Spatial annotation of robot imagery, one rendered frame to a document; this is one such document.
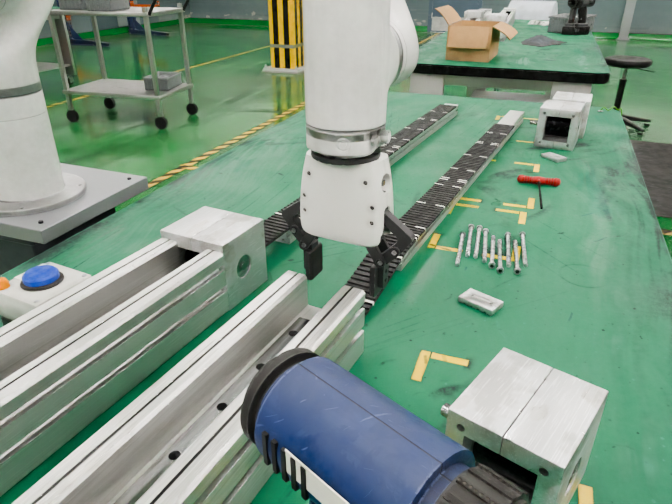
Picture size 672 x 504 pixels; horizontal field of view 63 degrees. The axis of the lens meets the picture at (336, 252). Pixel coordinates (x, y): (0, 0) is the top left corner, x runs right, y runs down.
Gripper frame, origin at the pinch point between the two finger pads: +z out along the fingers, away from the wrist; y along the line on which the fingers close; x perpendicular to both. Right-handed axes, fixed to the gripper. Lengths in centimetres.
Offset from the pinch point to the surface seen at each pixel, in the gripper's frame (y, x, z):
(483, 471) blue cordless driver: -23.3, 34.7, -14.5
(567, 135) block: -16, -91, 4
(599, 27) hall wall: 34, -1100, 66
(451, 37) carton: 49, -210, -4
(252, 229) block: 14.2, -1.4, -2.4
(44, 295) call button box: 29.2, 19.0, 0.6
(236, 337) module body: 2.6, 18.1, -1.8
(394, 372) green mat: -9.3, 6.5, 6.7
